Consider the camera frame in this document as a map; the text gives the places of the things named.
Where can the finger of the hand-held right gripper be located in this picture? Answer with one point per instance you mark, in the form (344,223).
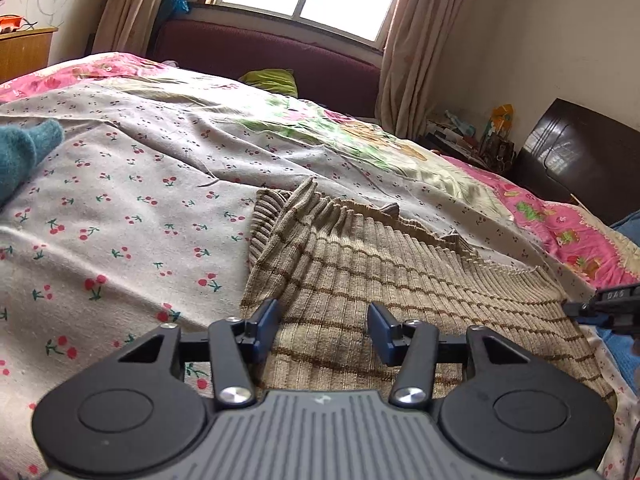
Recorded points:
(580,307)

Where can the beige striped knit sweater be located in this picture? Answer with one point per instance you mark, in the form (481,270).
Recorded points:
(375,270)

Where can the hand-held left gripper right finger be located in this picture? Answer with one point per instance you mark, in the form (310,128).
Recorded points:
(381,332)

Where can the cherry print bedsheet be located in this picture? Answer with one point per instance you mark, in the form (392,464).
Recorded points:
(125,200)

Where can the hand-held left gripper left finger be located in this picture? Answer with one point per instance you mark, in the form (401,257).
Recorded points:
(267,330)

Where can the dark wooden headboard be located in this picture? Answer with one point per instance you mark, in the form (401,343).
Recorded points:
(575,155)

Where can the yellow orange toy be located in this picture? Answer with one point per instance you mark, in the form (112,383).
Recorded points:
(501,119)

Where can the teal fuzzy garment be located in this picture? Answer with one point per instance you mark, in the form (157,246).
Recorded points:
(22,160)

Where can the green cloth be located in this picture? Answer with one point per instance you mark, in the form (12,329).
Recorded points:
(270,81)

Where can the blue knit garment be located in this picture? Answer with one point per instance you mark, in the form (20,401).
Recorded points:
(622,352)

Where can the wooden cabinet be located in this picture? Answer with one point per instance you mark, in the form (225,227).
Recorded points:
(25,55)

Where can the pink printed quilt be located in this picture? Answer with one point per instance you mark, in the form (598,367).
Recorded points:
(550,210)

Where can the beige curtain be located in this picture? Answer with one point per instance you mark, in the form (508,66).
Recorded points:
(425,45)
(132,7)

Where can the maroon sofa back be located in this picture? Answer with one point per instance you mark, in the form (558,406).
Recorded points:
(260,55)

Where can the pile of bedside papers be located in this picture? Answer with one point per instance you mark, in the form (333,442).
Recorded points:
(450,132)

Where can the brown patterned bag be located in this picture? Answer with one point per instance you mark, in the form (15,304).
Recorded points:
(496,152)

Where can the orange object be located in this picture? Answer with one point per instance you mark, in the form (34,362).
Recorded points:
(10,23)

